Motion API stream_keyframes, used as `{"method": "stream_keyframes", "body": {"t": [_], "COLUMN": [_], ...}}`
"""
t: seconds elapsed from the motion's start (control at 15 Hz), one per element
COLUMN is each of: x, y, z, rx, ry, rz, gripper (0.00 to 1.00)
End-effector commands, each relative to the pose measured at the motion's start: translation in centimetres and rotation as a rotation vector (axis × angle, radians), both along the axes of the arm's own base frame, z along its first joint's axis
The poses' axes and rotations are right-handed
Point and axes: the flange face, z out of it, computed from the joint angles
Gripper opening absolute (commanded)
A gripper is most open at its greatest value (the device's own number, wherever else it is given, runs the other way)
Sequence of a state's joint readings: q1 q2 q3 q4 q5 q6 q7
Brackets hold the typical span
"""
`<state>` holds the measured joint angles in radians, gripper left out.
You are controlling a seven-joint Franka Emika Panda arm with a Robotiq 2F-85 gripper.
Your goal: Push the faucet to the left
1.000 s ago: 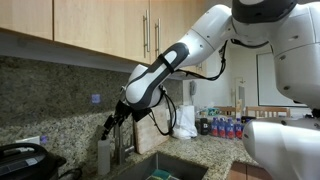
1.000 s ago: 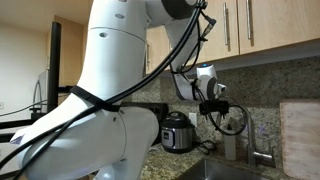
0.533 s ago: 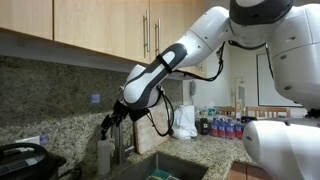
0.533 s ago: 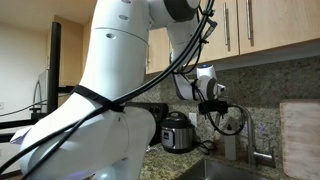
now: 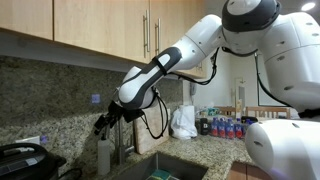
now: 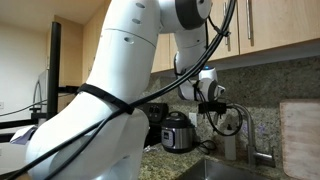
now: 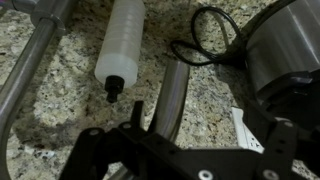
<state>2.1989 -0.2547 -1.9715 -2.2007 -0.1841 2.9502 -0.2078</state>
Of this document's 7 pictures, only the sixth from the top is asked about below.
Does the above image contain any silver cabinet bar handle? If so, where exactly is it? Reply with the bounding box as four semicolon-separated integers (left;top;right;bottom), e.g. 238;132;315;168
245;0;254;41
223;0;232;47

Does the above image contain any black cooker power cord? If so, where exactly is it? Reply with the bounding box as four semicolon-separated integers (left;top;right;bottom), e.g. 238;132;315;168
194;139;218;156

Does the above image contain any black silver pressure cooker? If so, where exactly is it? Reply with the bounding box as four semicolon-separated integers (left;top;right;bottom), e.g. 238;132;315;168
160;111;196;155

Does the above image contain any white paper sheet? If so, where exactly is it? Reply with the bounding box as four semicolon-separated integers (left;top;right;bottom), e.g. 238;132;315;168
9;125;38;146

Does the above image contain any stainless steel sink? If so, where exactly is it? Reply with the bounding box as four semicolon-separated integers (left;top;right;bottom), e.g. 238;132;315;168
175;157;272;180

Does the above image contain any black box appliance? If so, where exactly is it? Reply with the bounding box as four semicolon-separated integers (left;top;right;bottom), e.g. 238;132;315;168
137;102;170;148

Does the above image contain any black vertical pole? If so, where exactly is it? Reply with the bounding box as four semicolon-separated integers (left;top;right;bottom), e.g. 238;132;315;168
46;21;63;119

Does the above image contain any white wall outlet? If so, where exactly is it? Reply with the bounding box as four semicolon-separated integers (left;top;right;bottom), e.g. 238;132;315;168
188;112;198;128

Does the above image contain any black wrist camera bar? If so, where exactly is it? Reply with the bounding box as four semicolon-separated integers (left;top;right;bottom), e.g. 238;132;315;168
197;102;228;115

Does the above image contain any white soap dispenser bottle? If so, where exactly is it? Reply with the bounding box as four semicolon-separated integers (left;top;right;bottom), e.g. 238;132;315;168
223;123;237;162

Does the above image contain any stainless steel arched faucet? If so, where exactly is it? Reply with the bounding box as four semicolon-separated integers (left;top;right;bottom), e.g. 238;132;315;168
227;102;277;169

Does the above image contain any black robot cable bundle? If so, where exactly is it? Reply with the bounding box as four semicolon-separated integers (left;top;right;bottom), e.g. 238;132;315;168
6;0;245;180

